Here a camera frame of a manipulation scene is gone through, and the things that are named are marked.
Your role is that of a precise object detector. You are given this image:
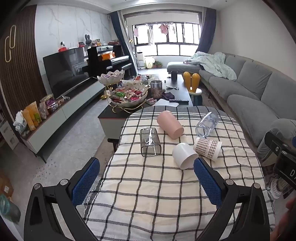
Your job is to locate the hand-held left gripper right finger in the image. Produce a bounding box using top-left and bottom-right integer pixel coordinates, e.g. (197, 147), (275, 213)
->
(193, 157), (277, 241)

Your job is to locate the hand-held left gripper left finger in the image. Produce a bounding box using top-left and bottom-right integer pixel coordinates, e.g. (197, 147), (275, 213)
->
(23, 157), (100, 241)

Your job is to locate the brown checked paper cup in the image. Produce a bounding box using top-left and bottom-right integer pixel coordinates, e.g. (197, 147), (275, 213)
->
(193, 137), (223, 162)

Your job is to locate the clear patterned glass cup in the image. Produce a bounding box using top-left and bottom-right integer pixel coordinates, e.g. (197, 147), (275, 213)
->
(195, 112), (219, 138)

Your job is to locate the pink cup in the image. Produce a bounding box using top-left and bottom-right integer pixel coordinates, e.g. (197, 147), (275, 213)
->
(157, 110), (185, 139)

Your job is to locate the grey glass cup white print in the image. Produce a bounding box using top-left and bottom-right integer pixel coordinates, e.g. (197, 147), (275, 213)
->
(140, 127), (162, 158)

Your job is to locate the person's right hand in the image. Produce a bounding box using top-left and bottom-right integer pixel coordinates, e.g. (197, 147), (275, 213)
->
(285, 198), (296, 216)

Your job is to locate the person's grey trouser leg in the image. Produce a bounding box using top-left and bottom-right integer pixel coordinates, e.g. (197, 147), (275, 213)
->
(257, 118), (296, 161)

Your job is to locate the white floor fan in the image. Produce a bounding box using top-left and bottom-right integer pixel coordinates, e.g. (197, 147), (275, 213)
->
(269, 177), (292, 200)

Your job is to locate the black white plaid tablecloth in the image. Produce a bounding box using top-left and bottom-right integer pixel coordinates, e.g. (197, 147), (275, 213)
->
(83, 105), (277, 241)

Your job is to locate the long low television cabinet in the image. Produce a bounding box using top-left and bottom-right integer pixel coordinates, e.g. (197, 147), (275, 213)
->
(21, 77), (110, 163)

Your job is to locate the cardboard box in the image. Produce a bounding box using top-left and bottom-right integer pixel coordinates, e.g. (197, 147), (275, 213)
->
(0, 171), (14, 197)

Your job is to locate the green bag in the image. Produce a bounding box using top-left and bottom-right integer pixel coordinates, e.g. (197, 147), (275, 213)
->
(0, 193), (21, 224)

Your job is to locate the grey sectional sofa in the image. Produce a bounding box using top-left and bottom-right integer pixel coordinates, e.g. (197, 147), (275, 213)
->
(166, 53), (296, 154)

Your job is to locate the row of snack packets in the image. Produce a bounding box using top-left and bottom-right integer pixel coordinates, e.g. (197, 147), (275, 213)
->
(22, 94), (65, 131)

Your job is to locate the white plastic bag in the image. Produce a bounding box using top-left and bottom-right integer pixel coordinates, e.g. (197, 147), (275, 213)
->
(13, 111), (28, 134)

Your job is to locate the white paper sheet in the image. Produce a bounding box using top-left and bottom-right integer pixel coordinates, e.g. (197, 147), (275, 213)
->
(153, 99), (180, 108)

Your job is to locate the dark coffee table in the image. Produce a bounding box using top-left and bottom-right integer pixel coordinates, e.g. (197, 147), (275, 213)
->
(98, 74), (194, 139)

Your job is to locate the tiered white snack bowl stand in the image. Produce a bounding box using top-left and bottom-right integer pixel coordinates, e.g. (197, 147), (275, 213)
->
(97, 71), (149, 114)

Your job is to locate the yellow rabbit ear stool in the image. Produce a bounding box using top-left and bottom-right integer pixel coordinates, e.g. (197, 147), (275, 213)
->
(183, 71), (203, 107)

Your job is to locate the glass jar of nuts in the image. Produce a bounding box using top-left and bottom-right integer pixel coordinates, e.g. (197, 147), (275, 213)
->
(150, 79), (163, 99)

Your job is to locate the pale green blanket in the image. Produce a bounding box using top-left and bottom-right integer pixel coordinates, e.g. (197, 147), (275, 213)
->
(184, 51), (238, 81)

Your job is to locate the black flat television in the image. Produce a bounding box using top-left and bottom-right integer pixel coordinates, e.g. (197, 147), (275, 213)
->
(43, 48), (90, 95)

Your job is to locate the black upright piano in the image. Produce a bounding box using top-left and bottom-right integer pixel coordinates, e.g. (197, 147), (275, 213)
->
(82, 45), (133, 78)

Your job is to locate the white air purifier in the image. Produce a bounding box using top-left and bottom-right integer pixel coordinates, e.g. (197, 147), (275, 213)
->
(136, 52), (146, 70)

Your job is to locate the black framed window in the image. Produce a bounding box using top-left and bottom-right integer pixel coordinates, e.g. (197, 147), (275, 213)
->
(133, 22), (201, 57)

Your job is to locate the blue curtain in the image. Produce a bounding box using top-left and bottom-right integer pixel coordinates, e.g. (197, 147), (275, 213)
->
(195, 8), (217, 55)
(109, 10), (137, 77)

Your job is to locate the gold paperclip wall ornament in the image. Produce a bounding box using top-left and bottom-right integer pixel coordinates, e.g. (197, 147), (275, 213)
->
(5, 36), (12, 62)
(10, 24), (17, 49)

